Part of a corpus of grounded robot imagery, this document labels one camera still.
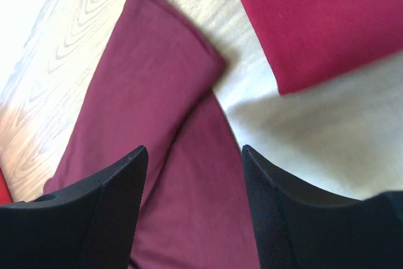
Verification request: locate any folded red t shirt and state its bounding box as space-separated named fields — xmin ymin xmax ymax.
xmin=241 ymin=0 xmax=402 ymax=95

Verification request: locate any maroon t shirt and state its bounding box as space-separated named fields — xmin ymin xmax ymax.
xmin=43 ymin=0 xmax=259 ymax=268

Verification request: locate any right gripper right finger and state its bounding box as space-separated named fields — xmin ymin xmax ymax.
xmin=242 ymin=145 xmax=402 ymax=268

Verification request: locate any red plastic bin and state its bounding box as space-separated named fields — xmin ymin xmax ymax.
xmin=0 ymin=170 xmax=13 ymax=205

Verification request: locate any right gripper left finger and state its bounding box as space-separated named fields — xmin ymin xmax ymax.
xmin=1 ymin=146 xmax=148 ymax=268

